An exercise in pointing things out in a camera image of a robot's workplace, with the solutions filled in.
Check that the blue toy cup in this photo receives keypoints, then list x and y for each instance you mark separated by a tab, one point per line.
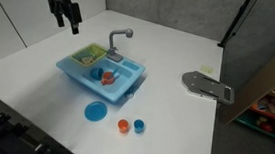
139	125

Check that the green toy dish rack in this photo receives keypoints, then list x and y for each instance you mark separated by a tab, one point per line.
96	49

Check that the grey metal mounting plate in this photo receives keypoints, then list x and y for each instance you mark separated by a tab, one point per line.
203	84

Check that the wooden toy shelf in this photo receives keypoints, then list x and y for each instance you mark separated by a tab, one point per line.
261	81

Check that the orange toy pot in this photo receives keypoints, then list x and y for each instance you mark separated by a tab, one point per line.
107	79

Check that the blue toy spoon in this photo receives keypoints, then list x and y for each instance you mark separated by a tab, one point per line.
116	71

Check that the blue toy sink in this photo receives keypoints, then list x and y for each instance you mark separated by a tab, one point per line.
109	91

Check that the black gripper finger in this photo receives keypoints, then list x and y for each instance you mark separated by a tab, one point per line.
75	18
59	15

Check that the blue toy plate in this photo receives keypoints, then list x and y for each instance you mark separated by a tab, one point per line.
95	111

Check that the orange toy cup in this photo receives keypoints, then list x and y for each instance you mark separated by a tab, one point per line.
123	126

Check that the black tripod pole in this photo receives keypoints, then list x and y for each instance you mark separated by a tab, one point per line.
234	23

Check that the yellow sticky note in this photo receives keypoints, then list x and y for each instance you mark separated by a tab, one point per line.
206	69

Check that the grey toy faucet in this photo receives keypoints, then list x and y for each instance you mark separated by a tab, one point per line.
114	40

